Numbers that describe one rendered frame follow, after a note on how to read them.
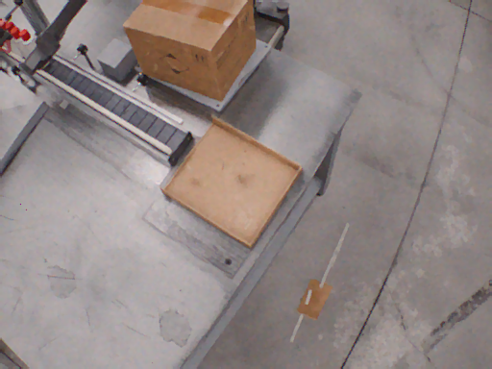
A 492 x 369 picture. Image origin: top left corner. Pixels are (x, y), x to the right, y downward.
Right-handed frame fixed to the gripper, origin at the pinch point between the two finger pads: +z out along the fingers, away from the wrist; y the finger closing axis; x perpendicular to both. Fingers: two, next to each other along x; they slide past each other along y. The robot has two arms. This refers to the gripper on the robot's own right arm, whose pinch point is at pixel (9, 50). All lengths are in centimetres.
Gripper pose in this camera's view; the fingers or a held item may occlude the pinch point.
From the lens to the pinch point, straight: 167.9
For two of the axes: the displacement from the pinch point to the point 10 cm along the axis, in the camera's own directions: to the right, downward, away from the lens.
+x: 5.4, -8.0, 2.6
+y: 8.4, 4.8, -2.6
